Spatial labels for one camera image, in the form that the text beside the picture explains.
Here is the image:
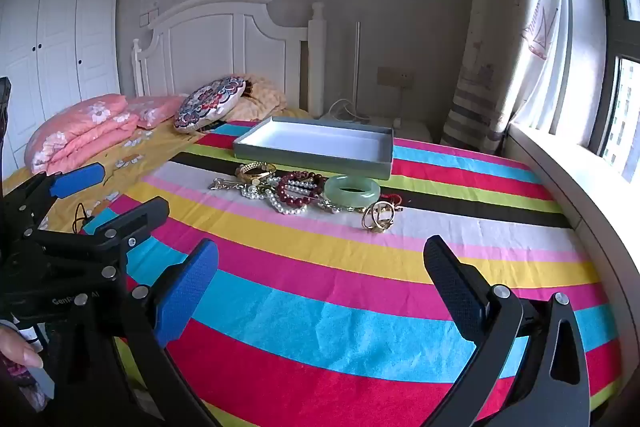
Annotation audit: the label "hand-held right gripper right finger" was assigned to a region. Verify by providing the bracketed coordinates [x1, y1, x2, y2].
[423, 235, 592, 427]

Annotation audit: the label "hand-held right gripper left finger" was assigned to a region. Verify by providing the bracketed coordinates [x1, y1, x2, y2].
[117, 238, 221, 427]

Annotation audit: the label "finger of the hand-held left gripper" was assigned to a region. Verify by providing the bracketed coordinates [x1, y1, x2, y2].
[0, 162, 107, 233]
[80, 196, 172, 258]

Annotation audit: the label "gold chain brooch pin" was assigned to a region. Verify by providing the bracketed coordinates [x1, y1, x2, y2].
[210, 177, 251, 192]

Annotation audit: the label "gold earrings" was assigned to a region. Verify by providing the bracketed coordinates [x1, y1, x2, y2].
[361, 201, 403, 234]

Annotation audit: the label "gold watch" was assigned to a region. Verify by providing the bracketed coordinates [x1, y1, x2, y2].
[235, 162, 277, 185]

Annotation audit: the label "white pearl necklace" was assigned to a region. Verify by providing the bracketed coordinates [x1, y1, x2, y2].
[235, 179, 326, 216]

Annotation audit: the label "dark red bead bracelet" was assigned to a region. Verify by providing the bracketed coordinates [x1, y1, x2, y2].
[276, 172, 326, 208]

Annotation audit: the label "green jade bangle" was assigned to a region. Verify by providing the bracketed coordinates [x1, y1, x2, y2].
[324, 175, 382, 210]

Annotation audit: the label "grey cardboard box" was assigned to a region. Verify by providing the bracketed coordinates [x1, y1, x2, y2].
[232, 116, 396, 182]

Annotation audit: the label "person's left hand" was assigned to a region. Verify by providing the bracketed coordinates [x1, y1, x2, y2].
[0, 322, 46, 370]

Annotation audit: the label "pink folded quilt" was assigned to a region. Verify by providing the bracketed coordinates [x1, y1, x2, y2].
[25, 94, 141, 175]

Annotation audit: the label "colourful striped bedsheet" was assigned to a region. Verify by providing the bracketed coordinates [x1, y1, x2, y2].
[82, 121, 623, 427]

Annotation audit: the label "pink floral pillow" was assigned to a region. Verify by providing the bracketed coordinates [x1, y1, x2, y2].
[127, 95, 188, 130]

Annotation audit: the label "round patterned cushion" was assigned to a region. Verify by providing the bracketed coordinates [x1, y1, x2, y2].
[174, 77, 247, 134]

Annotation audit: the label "white wardrobe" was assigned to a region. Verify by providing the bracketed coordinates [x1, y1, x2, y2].
[0, 0, 124, 180]

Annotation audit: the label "white windowsill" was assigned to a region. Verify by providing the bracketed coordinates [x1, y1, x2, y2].
[502, 122, 640, 358]

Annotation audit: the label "beige blanket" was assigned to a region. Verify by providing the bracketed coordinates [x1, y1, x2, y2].
[227, 74, 288, 122]

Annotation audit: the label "white bed headboard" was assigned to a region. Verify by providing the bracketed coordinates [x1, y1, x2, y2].
[131, 0, 327, 118]

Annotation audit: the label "white pole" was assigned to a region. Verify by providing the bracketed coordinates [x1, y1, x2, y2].
[352, 21, 362, 108]

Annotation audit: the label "sailboat print curtain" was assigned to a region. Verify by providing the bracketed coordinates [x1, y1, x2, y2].
[440, 0, 608, 155]

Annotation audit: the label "dark framed window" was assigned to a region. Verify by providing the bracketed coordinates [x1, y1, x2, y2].
[580, 0, 640, 188]

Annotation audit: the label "black cable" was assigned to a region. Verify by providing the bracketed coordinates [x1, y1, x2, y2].
[70, 202, 101, 233]

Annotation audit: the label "multicolour bead bracelet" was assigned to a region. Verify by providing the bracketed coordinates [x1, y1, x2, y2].
[320, 202, 371, 214]

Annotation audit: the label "paper sheet on wall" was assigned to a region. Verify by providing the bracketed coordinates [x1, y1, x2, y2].
[140, 0, 161, 28]

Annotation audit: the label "white cable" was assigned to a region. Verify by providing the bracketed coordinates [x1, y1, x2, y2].
[327, 98, 371, 124]

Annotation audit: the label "wall socket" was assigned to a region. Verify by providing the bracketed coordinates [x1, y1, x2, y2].
[376, 66, 415, 88]

